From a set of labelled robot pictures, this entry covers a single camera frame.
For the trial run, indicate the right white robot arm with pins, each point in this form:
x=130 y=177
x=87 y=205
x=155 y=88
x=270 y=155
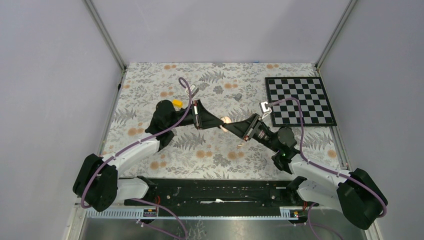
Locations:
x=352 y=193

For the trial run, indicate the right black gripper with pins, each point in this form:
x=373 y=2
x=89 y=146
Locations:
x=246 y=129

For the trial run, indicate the floral table mat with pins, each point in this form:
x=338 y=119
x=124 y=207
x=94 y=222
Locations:
x=192 y=153

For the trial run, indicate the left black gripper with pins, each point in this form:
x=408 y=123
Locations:
x=205 y=120

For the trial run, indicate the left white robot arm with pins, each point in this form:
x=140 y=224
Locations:
x=98 y=184

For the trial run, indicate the black white checkerboard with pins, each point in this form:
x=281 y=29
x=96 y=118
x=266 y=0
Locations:
x=307 y=94

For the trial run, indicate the yellow block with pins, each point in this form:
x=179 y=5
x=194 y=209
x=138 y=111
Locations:
x=177 y=103

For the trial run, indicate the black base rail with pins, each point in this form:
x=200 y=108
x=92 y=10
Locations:
x=220 y=197

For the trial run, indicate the small grey block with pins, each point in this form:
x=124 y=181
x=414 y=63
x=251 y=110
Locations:
x=238 y=97

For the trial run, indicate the pink earbud charging case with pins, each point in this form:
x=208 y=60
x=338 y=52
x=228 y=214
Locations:
x=225 y=120

